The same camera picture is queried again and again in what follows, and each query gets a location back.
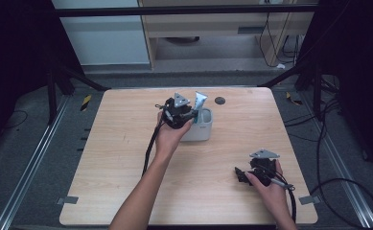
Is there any person's left hand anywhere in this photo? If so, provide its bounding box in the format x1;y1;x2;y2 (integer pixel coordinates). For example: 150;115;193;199
154;111;196;163

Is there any person's right hand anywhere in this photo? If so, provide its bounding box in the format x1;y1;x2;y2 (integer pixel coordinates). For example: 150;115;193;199
245;160;291;219

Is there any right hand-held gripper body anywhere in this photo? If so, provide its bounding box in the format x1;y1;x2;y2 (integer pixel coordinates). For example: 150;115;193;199
248;149;281;187

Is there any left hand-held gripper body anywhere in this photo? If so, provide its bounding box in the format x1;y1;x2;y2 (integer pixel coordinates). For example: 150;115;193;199
160;92;196;130

